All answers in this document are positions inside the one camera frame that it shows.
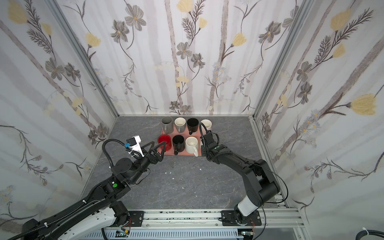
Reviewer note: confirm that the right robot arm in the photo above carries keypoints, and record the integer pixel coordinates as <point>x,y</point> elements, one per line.
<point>259,181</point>

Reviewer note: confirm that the black mug white base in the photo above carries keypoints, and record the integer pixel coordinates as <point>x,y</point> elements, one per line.
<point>193,125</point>

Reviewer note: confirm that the pink mug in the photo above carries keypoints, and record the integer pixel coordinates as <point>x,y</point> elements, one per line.
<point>207,123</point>

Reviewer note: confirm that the small grey mug white inside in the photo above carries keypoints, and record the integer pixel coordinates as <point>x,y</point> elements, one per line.
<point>180,124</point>

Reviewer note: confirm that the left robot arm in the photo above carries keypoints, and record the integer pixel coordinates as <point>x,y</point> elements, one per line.
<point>101,207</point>

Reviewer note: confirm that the red mug black handle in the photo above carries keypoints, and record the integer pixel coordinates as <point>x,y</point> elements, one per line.
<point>167,139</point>

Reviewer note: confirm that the white ribbed mug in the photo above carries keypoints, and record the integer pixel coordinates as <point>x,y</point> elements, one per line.
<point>192,145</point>

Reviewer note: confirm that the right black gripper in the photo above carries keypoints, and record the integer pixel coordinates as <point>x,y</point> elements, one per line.
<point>208,143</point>

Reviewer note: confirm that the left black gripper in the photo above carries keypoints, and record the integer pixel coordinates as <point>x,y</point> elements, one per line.
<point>155,158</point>

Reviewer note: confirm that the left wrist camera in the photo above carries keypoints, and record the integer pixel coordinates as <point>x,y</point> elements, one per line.
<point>133,147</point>

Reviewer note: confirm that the white vented cable duct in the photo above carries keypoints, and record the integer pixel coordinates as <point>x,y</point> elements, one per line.
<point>164,234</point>

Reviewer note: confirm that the tall grey mug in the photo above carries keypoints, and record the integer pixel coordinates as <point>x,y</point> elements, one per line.
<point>168,125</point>

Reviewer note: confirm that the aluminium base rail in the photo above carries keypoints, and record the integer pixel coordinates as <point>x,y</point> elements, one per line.
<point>157,220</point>

